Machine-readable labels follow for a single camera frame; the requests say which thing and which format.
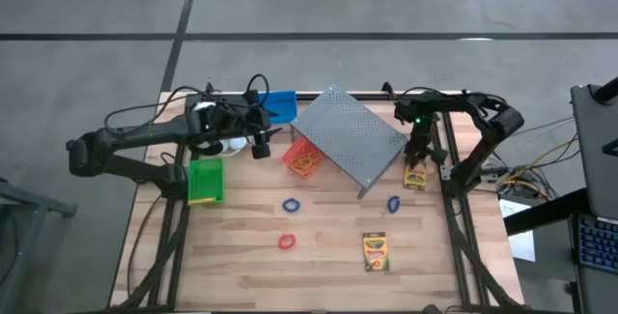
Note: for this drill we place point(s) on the grey metal bracket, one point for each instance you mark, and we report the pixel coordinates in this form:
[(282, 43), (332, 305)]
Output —
[(446, 173)]

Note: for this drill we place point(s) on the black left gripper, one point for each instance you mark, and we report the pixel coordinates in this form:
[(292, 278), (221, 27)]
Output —
[(241, 116)]

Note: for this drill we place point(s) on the grey perforated metal riser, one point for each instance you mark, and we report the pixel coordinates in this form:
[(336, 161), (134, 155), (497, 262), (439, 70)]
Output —
[(347, 133)]

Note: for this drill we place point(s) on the black frame clamp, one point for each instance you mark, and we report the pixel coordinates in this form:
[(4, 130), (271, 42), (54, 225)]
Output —
[(387, 89)]

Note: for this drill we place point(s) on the backlit keyboard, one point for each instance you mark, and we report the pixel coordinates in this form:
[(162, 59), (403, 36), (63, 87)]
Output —
[(598, 244)]

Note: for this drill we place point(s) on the white paper sheet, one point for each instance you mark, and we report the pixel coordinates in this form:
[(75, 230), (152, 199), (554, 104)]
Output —
[(524, 246)]

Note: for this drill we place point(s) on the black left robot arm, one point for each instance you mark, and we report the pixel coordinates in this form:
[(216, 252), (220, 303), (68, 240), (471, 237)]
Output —
[(135, 135)]

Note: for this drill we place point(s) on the yellow green crayon box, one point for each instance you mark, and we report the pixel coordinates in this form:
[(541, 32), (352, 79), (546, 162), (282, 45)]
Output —
[(375, 251), (415, 179), (203, 201)]

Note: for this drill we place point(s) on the yellow rubber band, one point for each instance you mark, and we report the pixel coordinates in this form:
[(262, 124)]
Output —
[(306, 159), (297, 158), (301, 163), (313, 157)]

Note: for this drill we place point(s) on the red coil wristband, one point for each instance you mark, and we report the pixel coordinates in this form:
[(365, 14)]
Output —
[(279, 242)]

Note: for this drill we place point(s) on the black desk bar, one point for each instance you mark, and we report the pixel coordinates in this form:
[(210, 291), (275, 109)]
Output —
[(545, 211)]

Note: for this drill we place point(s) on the blue coil wristband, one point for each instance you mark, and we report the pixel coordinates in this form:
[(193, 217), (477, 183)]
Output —
[(389, 205), (285, 205)]

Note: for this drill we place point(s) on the green plastic basket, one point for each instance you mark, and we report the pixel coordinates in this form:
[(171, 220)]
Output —
[(205, 179)]

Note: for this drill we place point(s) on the black aluminium table frame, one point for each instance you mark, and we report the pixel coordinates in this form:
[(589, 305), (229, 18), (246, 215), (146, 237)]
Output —
[(338, 95)]

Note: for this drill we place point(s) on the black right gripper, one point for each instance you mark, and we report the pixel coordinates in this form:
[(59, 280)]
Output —
[(420, 137)]

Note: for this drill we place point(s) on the grey metal cart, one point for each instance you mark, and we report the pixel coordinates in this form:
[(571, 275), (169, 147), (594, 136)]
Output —
[(29, 203)]

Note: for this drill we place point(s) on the white cylindrical desk lamp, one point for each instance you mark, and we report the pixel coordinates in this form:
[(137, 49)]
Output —
[(205, 106)]

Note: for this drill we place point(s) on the orange plastic basket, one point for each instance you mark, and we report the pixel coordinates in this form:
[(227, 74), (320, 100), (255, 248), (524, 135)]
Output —
[(286, 158)]

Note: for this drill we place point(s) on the black stand pole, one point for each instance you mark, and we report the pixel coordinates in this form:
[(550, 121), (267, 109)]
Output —
[(607, 91)]

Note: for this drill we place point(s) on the blue plastic basket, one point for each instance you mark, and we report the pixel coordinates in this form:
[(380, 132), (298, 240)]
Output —
[(287, 106)]

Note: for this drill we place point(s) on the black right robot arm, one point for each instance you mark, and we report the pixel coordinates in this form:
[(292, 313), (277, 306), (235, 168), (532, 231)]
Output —
[(487, 150)]

